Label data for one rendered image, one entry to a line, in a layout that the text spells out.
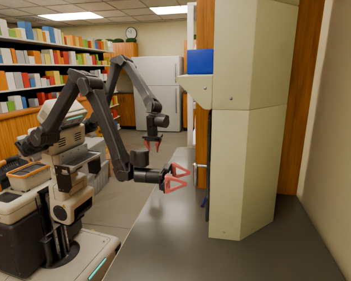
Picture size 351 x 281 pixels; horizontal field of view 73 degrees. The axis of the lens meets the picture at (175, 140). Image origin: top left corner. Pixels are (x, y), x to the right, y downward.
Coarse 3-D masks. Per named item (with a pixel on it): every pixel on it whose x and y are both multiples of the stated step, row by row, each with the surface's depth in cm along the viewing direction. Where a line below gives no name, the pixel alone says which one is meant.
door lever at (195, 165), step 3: (195, 165) 84; (198, 165) 84; (201, 165) 84; (204, 165) 84; (195, 168) 85; (195, 171) 85; (195, 174) 85; (195, 177) 86; (195, 180) 86; (195, 183) 86; (195, 186) 87
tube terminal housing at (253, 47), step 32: (224, 0) 64; (256, 0) 63; (224, 32) 66; (256, 32) 65; (288, 32) 73; (224, 64) 69; (256, 64) 68; (288, 64) 77; (224, 96) 71; (256, 96) 71; (224, 128) 74; (256, 128) 75; (224, 160) 77; (256, 160) 79; (224, 192) 80; (256, 192) 84; (224, 224) 84; (256, 224) 89
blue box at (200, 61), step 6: (192, 54) 89; (198, 54) 89; (204, 54) 88; (210, 54) 88; (192, 60) 90; (198, 60) 89; (204, 60) 89; (210, 60) 88; (192, 66) 90; (198, 66) 90; (204, 66) 89; (210, 66) 89; (192, 72) 91; (198, 72) 90; (204, 72) 90; (210, 72) 90
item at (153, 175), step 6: (150, 168) 89; (156, 168) 89; (162, 168) 88; (150, 174) 87; (156, 174) 87; (162, 174) 84; (168, 174) 94; (150, 180) 87; (156, 180) 87; (162, 180) 87; (162, 186) 85
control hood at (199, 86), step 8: (176, 80) 73; (184, 80) 72; (192, 80) 72; (200, 80) 71; (208, 80) 71; (184, 88) 73; (192, 88) 72; (200, 88) 72; (208, 88) 71; (192, 96) 73; (200, 96) 73; (208, 96) 72; (200, 104) 73; (208, 104) 73
